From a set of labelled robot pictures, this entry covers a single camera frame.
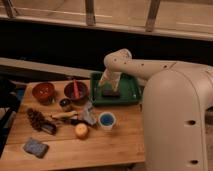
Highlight small metal cup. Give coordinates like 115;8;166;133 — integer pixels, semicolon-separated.
59;98;72;112

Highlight blue sponge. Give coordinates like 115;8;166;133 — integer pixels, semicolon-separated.
23;138;49;158

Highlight yellow round fruit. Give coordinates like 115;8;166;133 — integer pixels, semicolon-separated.
74;123;89;139

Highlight green plastic tray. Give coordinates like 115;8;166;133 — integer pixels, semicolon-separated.
90;71;144;107

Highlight white cup blue inside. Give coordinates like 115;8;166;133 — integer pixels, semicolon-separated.
98;112;116;131

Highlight grey crumpled cloth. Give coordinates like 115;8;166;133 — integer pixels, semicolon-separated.
81;101;97;126

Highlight dark maroon bowl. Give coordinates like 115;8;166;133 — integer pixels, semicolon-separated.
64;81;88;102

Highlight brown pine cone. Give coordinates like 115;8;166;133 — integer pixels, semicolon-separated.
27;108;45;131

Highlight cream wooden-handled tool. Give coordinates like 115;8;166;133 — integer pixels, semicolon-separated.
50;111;78;119

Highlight red-brown bowl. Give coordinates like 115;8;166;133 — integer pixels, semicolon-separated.
32;82;55;103

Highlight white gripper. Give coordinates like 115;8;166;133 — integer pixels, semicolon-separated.
98;69;121;92

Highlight small black box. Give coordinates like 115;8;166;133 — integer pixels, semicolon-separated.
41;123;57;135

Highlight red stick in bowl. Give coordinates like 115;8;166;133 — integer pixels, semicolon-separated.
73;79;80;99

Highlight dark brown eraser block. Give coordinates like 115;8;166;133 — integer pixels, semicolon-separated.
101;90;120;98

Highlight black chair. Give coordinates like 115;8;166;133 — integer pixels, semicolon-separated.
0;76;20;156

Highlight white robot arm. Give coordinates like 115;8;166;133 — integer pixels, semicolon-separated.
101;49;213;171

